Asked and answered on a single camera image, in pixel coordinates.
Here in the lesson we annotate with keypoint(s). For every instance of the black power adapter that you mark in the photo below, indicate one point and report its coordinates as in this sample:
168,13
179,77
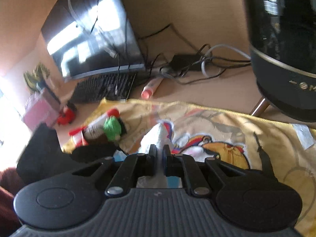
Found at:
186,61

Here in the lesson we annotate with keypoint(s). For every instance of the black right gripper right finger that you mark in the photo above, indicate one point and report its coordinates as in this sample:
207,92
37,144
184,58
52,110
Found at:
167,161

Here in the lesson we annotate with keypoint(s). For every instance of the knitted doll green shirt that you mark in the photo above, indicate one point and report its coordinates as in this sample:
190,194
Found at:
108,127

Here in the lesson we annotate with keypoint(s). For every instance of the red knitted toy car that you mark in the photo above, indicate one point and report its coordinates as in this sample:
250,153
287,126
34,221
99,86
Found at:
67,114

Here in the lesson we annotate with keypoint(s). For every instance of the pink box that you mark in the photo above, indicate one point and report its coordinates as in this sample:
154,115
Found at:
40,108

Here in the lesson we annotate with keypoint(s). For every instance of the black round speaker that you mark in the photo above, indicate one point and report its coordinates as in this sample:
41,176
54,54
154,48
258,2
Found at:
282,51

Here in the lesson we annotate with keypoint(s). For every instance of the black computer monitor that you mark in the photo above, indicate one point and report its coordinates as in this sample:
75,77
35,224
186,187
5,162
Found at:
89,37

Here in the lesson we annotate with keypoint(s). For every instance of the pink capped tube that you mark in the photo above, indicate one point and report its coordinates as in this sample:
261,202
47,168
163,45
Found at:
150,88

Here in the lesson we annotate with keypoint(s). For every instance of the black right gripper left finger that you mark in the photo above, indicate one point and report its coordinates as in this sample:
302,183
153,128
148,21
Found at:
152,160

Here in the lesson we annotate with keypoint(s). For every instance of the white knitted cloth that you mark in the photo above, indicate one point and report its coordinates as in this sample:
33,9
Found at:
157,136

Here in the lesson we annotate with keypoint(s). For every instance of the potted plant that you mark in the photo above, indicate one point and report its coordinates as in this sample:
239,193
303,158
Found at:
39,74

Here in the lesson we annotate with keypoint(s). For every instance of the red white toy rocket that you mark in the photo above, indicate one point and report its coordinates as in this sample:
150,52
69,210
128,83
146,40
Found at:
77,136

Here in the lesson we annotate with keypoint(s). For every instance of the black keyboard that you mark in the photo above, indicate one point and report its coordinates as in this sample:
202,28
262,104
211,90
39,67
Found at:
113,87

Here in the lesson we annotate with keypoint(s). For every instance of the yellow cartoon towel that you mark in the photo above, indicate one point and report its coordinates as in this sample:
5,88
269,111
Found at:
235,136

